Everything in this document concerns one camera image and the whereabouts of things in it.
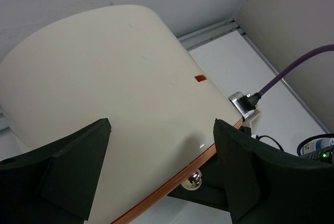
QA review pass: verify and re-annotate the blue tape roll right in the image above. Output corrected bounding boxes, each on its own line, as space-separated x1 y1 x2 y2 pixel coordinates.
296 134 333 156

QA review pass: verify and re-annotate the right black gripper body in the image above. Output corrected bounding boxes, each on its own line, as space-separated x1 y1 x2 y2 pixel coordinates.
166 126 334 209

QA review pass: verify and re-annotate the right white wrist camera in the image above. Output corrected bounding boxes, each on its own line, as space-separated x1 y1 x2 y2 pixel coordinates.
228 92 261 133

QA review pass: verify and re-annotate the cream three-drawer storage cabinet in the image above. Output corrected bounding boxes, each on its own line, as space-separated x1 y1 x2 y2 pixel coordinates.
1 5 242 223

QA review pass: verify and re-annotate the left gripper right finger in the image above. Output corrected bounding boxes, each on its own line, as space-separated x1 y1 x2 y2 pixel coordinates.
213 120 333 223

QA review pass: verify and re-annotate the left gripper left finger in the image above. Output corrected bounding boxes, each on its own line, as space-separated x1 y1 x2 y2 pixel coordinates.
1 119 111 223

